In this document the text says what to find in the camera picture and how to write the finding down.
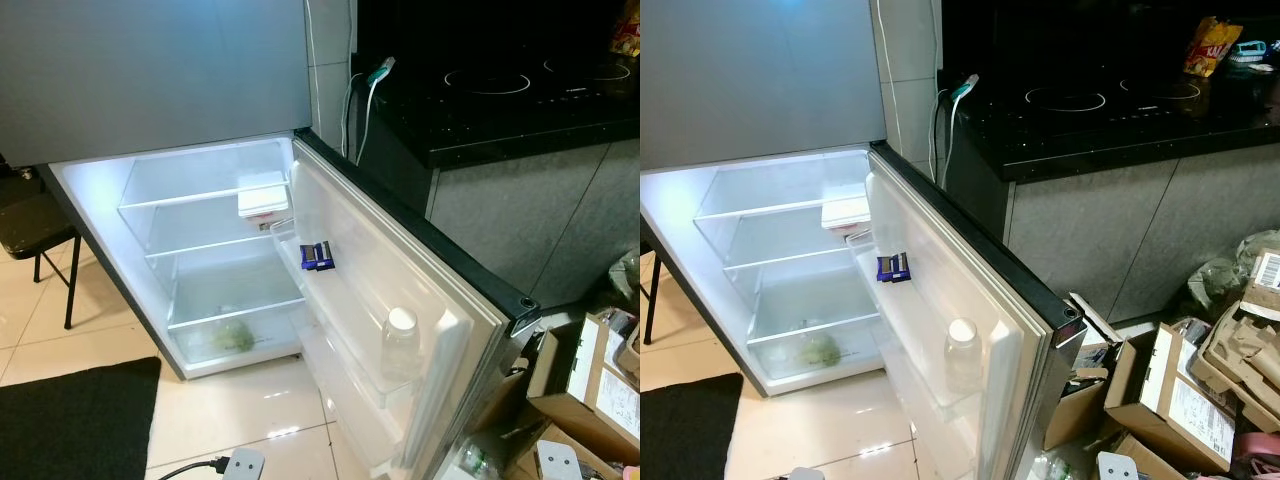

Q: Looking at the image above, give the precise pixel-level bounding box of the clear bottle white cap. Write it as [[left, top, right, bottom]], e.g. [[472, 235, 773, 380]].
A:
[[380, 307, 424, 387], [944, 318, 987, 395]]

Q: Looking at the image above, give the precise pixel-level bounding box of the grey two door fridge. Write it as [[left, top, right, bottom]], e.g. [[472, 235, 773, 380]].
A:
[[0, 0, 546, 480], [640, 0, 1088, 480]]

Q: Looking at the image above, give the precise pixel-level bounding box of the clear glass fridge shelf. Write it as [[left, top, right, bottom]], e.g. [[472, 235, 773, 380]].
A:
[[145, 230, 301, 261], [165, 296, 309, 333], [693, 190, 871, 223], [745, 312, 883, 346], [722, 243, 861, 273], [118, 178, 293, 213]]

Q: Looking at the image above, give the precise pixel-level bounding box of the white lined fridge door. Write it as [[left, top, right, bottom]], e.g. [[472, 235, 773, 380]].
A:
[[850, 140, 1088, 480], [270, 128, 546, 480]]

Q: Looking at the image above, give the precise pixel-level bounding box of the greenish plastic bag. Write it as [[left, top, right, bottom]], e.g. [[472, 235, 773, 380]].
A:
[[607, 250, 641, 306], [1187, 255, 1251, 323]]

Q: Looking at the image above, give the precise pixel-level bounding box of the black chair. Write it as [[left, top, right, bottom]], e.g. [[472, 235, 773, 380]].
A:
[[640, 215, 668, 347], [0, 168, 83, 331]]

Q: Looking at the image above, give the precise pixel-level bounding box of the grey kitchen cabinet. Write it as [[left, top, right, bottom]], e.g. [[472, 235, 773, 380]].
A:
[[945, 140, 1280, 326], [355, 138, 641, 313]]

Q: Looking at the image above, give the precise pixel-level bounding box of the cardboard box white label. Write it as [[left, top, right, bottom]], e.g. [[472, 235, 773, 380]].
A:
[[526, 313, 641, 467], [1104, 322, 1237, 474]]

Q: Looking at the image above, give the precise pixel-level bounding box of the black kitchen countertop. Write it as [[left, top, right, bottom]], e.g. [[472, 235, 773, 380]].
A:
[[352, 0, 641, 169], [938, 0, 1280, 184]]

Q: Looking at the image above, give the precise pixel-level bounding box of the black floor mat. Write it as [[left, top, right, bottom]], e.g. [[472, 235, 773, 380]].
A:
[[640, 373, 745, 480], [0, 357, 162, 480]]

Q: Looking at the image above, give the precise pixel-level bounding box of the white plastic food box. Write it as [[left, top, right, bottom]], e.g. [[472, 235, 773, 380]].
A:
[[820, 195, 872, 231], [237, 183, 292, 220]]

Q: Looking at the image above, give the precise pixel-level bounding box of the grey freezer door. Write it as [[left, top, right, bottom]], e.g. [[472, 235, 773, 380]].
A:
[[640, 0, 888, 173], [0, 0, 313, 169]]

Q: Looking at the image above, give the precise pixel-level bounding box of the green leafy vegetable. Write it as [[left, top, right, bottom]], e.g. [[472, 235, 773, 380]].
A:
[[207, 320, 257, 354], [794, 333, 842, 369]]

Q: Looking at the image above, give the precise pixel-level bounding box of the red yellow snack bag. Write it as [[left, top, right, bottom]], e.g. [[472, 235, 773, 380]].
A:
[[610, 0, 641, 57], [1184, 16, 1245, 79]]

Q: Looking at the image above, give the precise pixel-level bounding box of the small open cardboard box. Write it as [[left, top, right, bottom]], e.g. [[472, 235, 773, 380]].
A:
[[1043, 372, 1113, 453]]

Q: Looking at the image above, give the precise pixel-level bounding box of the crumpled brown paper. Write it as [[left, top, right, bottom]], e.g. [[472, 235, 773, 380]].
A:
[[1198, 295, 1280, 433]]

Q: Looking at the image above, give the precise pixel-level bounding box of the cardboard box barcode label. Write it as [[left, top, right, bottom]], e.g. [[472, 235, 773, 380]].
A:
[[1240, 250, 1280, 323]]

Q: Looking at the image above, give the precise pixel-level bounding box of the pink object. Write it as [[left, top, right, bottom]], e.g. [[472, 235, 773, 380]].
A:
[[1233, 430, 1280, 473]]

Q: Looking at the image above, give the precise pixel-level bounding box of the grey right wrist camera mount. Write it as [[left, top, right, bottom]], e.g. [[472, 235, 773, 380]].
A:
[[535, 440, 583, 480], [1096, 452, 1142, 480]]

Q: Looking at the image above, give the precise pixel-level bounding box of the teal white charging cable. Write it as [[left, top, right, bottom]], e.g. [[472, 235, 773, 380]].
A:
[[340, 56, 397, 166], [928, 73, 981, 188]]

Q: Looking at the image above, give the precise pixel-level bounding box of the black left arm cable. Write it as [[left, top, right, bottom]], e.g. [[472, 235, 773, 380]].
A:
[[155, 455, 229, 480]]

